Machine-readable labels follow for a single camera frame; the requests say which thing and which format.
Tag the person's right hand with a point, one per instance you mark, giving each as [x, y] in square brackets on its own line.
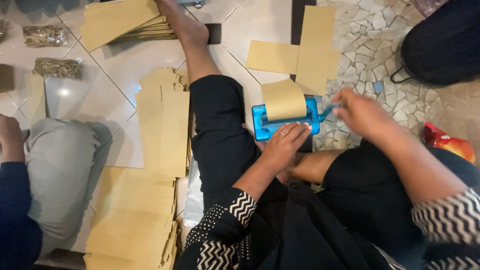
[363, 112]

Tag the person's left hand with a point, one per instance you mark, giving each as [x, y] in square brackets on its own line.
[283, 148]

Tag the person's right fingers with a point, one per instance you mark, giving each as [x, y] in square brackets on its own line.
[342, 103]

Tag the blue hand-crank paper machine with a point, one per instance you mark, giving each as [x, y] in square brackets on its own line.
[268, 127]

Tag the curled brown paper sheet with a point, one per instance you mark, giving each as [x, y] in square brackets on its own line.
[283, 99]

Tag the long brown paper sheet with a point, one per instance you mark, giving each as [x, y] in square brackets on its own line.
[317, 45]

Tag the person's right leg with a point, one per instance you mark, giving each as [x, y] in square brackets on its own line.
[315, 165]

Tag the wide brown paper sheet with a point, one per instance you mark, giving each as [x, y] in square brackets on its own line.
[272, 57]

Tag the red snack packet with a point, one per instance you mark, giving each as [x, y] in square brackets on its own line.
[448, 142]

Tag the black bag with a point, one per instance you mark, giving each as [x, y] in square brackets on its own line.
[442, 41]

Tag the person's left leg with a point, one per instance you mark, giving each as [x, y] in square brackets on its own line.
[217, 127]

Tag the clear plastic bag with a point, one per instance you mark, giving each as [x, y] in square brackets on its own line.
[195, 195]

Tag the narrow stack of brown sheets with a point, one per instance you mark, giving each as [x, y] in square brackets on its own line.
[165, 123]

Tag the metal caster wheel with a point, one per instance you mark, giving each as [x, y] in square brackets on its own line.
[193, 3]

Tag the slanted stack of brown sheets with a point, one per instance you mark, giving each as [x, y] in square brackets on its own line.
[118, 22]

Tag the large stack of brown sheets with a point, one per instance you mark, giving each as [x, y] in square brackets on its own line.
[131, 221]

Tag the clear bag of rubber bands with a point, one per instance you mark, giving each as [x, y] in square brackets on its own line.
[45, 35]
[56, 67]

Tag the brown cardboard piece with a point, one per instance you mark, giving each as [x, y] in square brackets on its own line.
[5, 78]

